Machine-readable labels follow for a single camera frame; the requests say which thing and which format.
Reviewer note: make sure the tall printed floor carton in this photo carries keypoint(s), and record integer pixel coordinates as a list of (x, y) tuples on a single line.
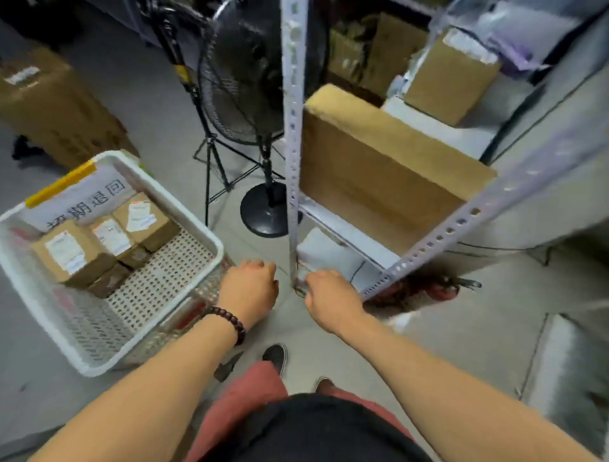
[(57, 114)]

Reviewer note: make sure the person's left hand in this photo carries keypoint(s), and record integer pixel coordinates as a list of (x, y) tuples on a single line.
[(250, 290)]

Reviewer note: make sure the yellow tape piece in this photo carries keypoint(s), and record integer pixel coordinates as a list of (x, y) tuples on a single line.
[(62, 183)]

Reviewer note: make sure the small brown parcel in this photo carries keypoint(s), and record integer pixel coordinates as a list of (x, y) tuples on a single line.
[(109, 283)]

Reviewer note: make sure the white plastic basket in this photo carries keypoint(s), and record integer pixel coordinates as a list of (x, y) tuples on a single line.
[(195, 221)]

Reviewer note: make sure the red and black floor tool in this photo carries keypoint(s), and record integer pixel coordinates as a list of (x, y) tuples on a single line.
[(437, 290)]

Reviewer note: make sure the dark brown cardboard carton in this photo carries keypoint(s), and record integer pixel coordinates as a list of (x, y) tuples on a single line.
[(390, 52)]

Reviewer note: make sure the person's black shirt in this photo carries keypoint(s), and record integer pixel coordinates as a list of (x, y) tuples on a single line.
[(309, 433)]

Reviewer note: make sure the big plain cardboard sheet box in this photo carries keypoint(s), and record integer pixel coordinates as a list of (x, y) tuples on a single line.
[(371, 181)]

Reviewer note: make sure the person's right hand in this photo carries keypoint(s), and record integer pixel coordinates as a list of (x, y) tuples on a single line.
[(333, 300)]

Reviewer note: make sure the white paper sign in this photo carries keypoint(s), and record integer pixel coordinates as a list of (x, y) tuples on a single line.
[(62, 200)]

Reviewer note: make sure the black standing fan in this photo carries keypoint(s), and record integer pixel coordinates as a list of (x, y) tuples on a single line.
[(242, 71)]

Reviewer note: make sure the black floor object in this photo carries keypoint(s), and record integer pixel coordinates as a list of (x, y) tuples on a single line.
[(26, 147)]

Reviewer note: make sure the white perforated metal rack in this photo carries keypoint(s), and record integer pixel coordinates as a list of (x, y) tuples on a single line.
[(293, 119)]

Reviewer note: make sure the person's left forearm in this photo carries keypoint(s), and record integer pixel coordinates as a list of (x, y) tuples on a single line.
[(142, 404)]

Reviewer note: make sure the black tripod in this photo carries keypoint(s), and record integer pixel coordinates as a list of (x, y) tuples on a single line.
[(209, 141)]

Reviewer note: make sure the brown box labelled 0227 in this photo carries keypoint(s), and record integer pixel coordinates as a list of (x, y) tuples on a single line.
[(162, 235)]

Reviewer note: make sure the person's black shoe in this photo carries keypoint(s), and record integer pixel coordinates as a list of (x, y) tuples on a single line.
[(276, 357), (323, 382)]

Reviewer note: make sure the white flat board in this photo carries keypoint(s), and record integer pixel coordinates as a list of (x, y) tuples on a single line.
[(323, 252)]

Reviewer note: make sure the person's right forearm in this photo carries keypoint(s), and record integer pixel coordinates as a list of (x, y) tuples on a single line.
[(452, 395)]

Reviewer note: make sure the pale purple plastic bag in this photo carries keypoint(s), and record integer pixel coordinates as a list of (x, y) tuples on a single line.
[(514, 33)]

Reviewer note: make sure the person's red trouser leg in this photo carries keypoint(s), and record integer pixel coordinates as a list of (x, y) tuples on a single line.
[(342, 392), (238, 400)]

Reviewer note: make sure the taped brown parcel long label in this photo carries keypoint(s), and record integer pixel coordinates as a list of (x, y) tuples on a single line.
[(138, 257)]

